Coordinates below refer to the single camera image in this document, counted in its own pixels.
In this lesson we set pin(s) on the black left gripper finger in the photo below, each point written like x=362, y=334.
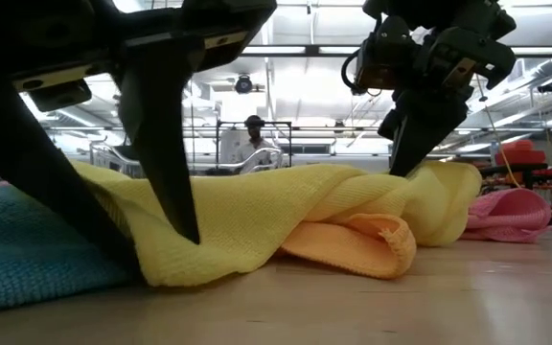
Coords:
x=17, y=148
x=161, y=134

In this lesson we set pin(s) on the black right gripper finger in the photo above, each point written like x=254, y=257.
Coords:
x=424, y=129
x=387, y=127

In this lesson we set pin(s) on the yellow microfiber towel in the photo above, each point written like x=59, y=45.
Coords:
x=257, y=215

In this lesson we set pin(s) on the orange microfiber towel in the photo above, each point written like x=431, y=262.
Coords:
x=343, y=249

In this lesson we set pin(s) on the blue microfiber towel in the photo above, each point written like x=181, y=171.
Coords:
x=27, y=249

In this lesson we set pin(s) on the person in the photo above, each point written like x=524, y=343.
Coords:
x=255, y=148

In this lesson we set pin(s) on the round black ceiling fixture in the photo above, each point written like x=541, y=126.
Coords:
x=243, y=84

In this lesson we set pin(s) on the red plastic bin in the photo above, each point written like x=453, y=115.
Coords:
x=520, y=153

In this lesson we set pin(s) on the black storage shelf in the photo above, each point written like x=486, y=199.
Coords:
x=520, y=168

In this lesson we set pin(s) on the black dome ceiling fixture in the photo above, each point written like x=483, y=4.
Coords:
x=549, y=86

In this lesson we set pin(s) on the long ceiling light strip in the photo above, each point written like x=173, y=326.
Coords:
x=276, y=49

